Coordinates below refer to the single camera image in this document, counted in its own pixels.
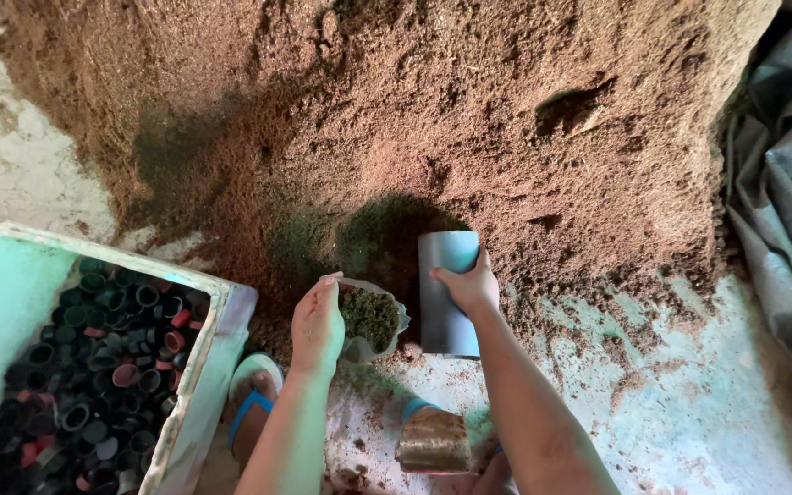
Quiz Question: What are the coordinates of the person's right hand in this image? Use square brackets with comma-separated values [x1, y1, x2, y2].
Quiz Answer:
[429, 247, 501, 322]

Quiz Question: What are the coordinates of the person's left hand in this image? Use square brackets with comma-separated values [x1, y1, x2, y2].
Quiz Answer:
[291, 271, 346, 378]

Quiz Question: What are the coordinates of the clear plastic bag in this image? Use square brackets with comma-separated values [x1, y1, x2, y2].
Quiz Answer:
[320, 276, 411, 364]

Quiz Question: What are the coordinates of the grey plastic pipe piece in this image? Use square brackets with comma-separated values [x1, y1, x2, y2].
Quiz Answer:
[417, 230, 481, 360]

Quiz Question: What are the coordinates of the brown soil in bag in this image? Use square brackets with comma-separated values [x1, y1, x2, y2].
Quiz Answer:
[340, 286, 401, 354]

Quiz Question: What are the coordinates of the person's left foot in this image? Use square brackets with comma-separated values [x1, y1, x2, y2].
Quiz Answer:
[230, 370, 280, 475]

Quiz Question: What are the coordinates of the person's foot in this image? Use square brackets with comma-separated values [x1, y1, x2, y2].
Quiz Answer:
[396, 406, 514, 495]
[230, 370, 280, 475]

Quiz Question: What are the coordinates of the heap of brown coco peat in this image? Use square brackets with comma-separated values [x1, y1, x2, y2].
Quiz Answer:
[0, 0, 782, 358]

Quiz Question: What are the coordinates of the person's right foot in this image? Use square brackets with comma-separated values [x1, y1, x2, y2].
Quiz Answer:
[396, 406, 514, 495]

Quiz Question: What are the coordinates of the pile of black plastic caps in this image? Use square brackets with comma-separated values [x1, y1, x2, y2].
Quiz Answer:
[0, 257, 211, 495]

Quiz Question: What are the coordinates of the white foam box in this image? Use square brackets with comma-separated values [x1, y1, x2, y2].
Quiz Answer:
[0, 222, 259, 495]

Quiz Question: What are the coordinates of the grey tarpaulin sheet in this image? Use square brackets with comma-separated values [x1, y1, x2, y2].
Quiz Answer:
[722, 0, 792, 492]

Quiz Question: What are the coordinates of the blue strapped white sandal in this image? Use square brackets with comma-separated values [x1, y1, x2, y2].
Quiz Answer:
[395, 396, 507, 477]
[227, 352, 285, 451]

